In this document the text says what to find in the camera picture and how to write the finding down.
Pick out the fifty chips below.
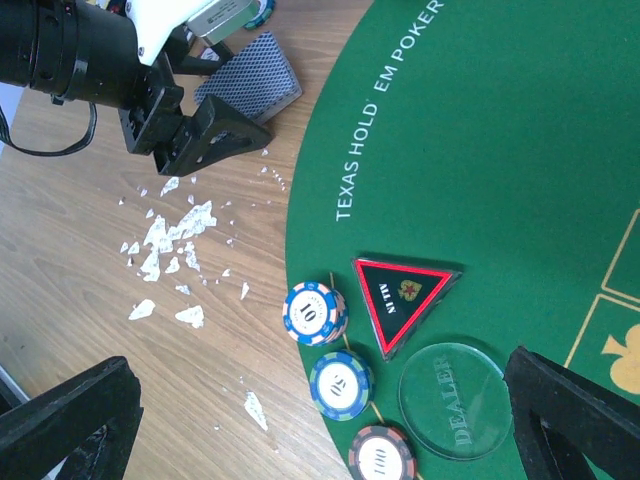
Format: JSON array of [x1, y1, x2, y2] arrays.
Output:
[[309, 349, 375, 422]]

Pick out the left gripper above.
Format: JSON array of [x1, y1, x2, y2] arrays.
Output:
[[118, 27, 273, 176]]

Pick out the round green poker mat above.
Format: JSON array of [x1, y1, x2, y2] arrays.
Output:
[[286, 1, 639, 479]]

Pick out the clear round button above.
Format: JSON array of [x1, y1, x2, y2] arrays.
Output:
[[397, 341, 512, 462]]

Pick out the green fifty chip stack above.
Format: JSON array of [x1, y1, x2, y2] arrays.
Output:
[[243, 0, 276, 30]]

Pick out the red hundred chip stack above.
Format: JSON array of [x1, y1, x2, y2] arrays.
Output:
[[199, 47, 220, 62]]

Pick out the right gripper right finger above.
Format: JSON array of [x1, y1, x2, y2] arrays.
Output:
[[504, 346, 639, 479]]

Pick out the hundred chips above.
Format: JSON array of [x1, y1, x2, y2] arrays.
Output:
[[348, 425, 417, 480]]

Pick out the blue playing card deck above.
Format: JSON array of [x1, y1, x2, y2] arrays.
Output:
[[193, 31, 303, 124]]

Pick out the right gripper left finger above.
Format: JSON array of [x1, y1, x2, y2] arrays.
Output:
[[1, 356, 143, 479]]

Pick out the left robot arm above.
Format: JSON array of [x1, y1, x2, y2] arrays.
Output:
[[1, 1, 273, 177]]

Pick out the ten chips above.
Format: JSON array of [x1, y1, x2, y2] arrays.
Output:
[[282, 281, 349, 346]]

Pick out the white debris pile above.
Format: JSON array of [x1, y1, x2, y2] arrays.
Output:
[[119, 174, 268, 432]]

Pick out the red triangle dealer button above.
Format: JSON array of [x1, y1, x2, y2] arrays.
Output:
[[352, 254, 464, 362]]

